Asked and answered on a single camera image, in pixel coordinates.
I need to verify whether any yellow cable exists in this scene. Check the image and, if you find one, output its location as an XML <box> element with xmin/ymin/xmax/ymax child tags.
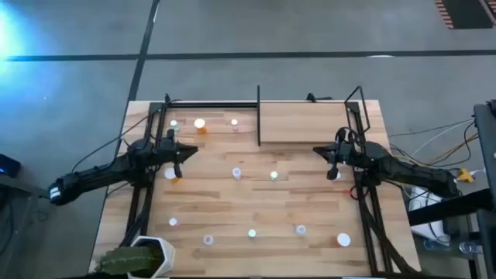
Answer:
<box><xmin>425</xmin><ymin>133</ymin><xmax>481</xmax><ymax>166</ymax></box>

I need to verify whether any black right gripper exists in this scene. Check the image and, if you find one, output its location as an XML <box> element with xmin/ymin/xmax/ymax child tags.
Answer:
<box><xmin>312</xmin><ymin>128</ymin><xmax>356</xmax><ymax>181</ymax></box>

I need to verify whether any clear plastic bottle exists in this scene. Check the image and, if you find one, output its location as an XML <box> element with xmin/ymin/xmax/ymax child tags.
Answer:
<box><xmin>458</xmin><ymin>240</ymin><xmax>484</xmax><ymax>255</ymax></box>
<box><xmin>423</xmin><ymin>238</ymin><xmax>443</xmax><ymax>253</ymax></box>

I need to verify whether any yellow power plug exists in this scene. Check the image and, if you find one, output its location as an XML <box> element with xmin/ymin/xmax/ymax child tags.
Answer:
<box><xmin>456</xmin><ymin>167</ymin><xmax>476</xmax><ymax>184</ymax></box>

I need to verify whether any large orange medicine bottle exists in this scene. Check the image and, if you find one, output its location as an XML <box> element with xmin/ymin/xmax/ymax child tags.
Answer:
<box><xmin>193</xmin><ymin>117</ymin><xmax>208</xmax><ymax>136</ymax></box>
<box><xmin>335</xmin><ymin>232</ymin><xmax>353</xmax><ymax>249</ymax></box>
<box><xmin>164</xmin><ymin>167</ymin><xmax>182</xmax><ymax>184</ymax></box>

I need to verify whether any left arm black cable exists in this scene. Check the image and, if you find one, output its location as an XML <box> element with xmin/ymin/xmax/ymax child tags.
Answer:
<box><xmin>71</xmin><ymin>114</ymin><xmax>152</xmax><ymax>174</ymax></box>

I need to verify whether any black aluminium rig frame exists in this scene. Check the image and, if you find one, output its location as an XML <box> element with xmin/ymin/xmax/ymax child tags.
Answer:
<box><xmin>119</xmin><ymin>92</ymin><xmax>422</xmax><ymax>278</ymax></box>

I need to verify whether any white cable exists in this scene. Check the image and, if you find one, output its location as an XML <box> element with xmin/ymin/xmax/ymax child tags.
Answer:
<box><xmin>409</xmin><ymin>119</ymin><xmax>476</xmax><ymax>157</ymax></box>

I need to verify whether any grey metal stand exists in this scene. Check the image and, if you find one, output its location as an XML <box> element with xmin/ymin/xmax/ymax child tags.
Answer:
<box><xmin>0</xmin><ymin>174</ymin><xmax>51</xmax><ymax>279</ymax></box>

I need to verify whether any black metal table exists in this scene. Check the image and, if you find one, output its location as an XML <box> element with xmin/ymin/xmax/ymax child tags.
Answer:
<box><xmin>406</xmin><ymin>101</ymin><xmax>496</xmax><ymax>279</ymax></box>

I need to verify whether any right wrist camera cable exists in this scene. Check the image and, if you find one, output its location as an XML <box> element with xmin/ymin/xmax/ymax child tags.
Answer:
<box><xmin>336</xmin><ymin>126</ymin><xmax>365</xmax><ymax>156</ymax></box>

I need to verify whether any green cactus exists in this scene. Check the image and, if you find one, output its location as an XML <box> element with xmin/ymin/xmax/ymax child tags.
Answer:
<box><xmin>95</xmin><ymin>246</ymin><xmax>156</xmax><ymax>276</ymax></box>

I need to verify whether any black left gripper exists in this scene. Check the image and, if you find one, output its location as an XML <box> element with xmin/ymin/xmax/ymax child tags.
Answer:
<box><xmin>157</xmin><ymin>129</ymin><xmax>199</xmax><ymax>179</ymax></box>

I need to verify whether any black box with blue light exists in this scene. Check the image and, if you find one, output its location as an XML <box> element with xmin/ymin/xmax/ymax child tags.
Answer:
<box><xmin>0</xmin><ymin>153</ymin><xmax>22</xmax><ymax>179</ymax></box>

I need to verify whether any black mat with striped edge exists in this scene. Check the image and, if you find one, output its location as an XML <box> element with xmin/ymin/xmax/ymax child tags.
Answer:
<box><xmin>433</xmin><ymin>0</ymin><xmax>496</xmax><ymax>31</ymax></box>

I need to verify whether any white hexagonal plant pot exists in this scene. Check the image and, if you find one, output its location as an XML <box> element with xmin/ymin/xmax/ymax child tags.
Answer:
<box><xmin>126</xmin><ymin>235</ymin><xmax>177</xmax><ymax>279</ymax></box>

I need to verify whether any white power strip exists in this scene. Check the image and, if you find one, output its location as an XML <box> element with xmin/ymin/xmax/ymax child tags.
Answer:
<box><xmin>407</xmin><ymin>185</ymin><xmax>443</xmax><ymax>212</ymax></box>

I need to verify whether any black metal shelf frame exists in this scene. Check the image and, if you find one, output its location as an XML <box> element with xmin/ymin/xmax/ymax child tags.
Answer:
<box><xmin>256</xmin><ymin>84</ymin><xmax>372</xmax><ymax>148</ymax></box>

